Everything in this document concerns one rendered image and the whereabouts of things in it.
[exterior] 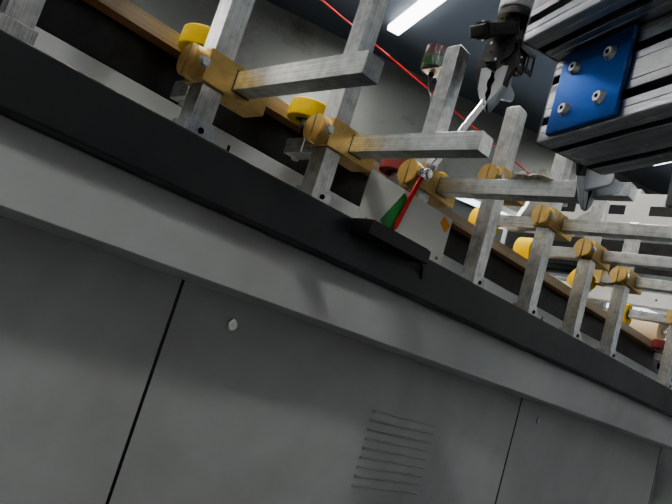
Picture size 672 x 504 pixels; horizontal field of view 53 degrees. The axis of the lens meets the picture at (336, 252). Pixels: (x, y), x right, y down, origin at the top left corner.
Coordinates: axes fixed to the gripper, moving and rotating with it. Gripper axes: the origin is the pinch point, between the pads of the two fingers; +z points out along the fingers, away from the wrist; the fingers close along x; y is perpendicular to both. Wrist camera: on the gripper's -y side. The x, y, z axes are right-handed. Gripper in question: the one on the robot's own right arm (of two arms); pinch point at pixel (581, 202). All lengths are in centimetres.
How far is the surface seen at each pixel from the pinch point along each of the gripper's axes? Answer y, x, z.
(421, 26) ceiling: -344, 294, -266
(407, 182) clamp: -31.0, -8.2, 0.5
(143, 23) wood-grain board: -49, -59, -5
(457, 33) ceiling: -317, 312, -266
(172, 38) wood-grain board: -49, -54, -6
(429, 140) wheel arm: -12.5, -26.4, 0.8
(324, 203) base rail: -27.8, -29.4, 12.9
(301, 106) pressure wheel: -43, -28, -6
